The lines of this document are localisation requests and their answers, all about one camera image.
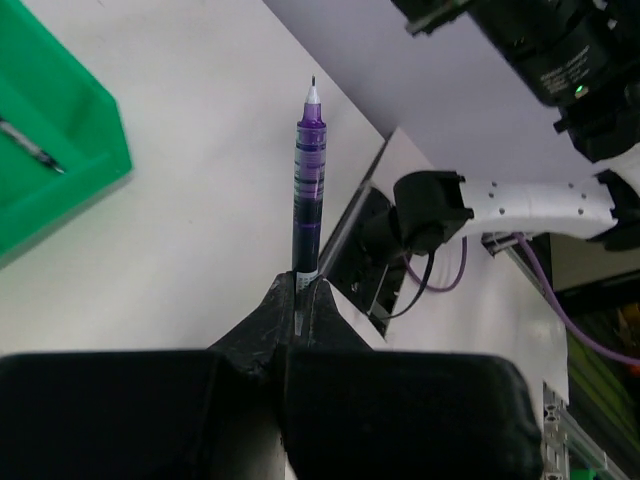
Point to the purple pen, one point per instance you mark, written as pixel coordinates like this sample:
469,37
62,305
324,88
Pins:
309,176

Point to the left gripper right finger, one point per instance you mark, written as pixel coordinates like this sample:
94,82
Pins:
360,413

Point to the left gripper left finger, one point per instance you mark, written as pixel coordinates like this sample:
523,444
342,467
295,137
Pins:
168,414

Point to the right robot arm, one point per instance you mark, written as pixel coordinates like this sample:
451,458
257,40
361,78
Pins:
432,207

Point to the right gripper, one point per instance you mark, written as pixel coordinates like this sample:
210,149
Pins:
562,50

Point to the green four-compartment tray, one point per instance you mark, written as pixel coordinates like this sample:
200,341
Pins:
49,96

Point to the blue pen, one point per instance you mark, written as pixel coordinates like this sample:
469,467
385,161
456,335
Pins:
31,148

